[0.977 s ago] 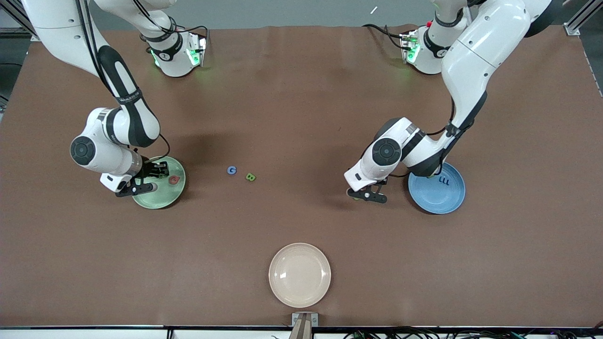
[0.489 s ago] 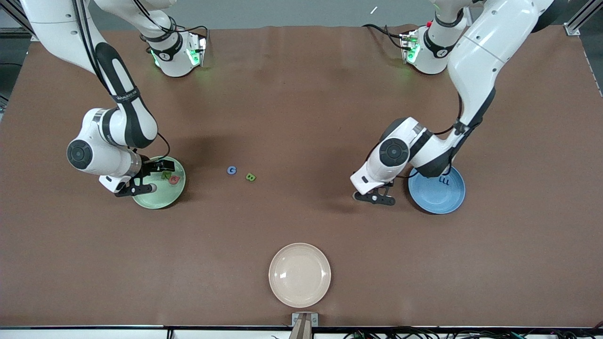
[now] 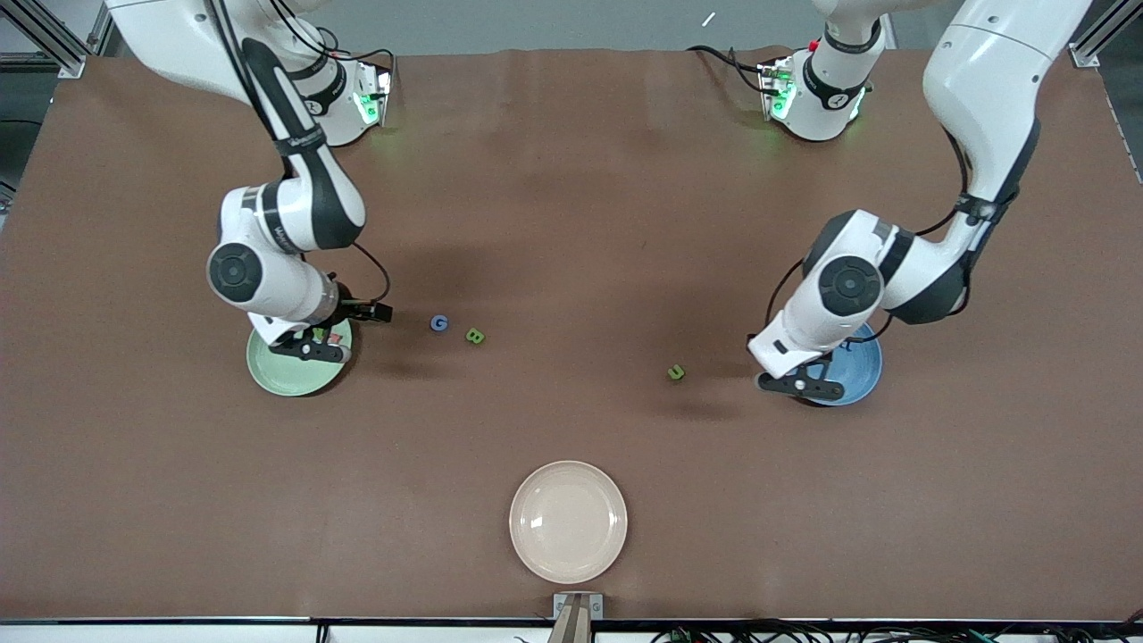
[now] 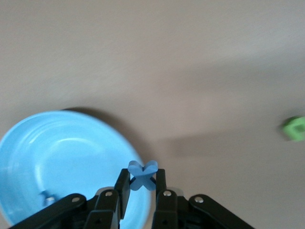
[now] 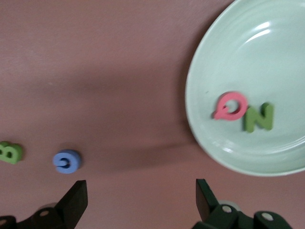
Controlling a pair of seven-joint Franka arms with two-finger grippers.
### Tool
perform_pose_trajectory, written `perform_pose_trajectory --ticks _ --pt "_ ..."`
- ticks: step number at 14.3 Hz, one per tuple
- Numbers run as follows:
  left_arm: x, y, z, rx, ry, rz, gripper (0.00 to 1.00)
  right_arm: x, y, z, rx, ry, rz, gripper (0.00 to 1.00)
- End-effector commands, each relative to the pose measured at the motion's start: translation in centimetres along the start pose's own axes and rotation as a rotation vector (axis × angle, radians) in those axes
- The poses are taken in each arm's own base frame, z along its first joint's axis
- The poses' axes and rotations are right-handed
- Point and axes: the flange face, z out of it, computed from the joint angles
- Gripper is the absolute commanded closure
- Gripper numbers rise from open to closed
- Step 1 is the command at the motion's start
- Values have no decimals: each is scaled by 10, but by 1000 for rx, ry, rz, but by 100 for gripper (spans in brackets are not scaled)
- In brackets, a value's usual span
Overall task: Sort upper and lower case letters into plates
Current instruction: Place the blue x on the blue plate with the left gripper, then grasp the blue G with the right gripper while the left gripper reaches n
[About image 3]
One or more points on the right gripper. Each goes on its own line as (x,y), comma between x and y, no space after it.
(350,311)

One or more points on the green letter u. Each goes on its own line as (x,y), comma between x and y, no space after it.
(676,378)

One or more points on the blue letter G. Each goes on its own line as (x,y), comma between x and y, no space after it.
(434,323)

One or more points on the green letter B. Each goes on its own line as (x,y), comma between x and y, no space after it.
(475,337)

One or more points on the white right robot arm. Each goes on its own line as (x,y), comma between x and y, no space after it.
(179,36)

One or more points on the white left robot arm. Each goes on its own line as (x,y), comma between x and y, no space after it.
(982,80)

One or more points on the green plate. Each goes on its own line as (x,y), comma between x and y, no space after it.
(299,379)

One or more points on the blue plate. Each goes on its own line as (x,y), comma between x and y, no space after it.
(862,379)

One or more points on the cream plate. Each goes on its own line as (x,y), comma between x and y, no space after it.
(568,522)

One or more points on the brown table cover sheet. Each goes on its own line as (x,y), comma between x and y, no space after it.
(571,223)

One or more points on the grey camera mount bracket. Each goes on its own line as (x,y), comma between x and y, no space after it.
(578,616)

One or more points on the white table front rail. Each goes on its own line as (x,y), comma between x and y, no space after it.
(134,634)

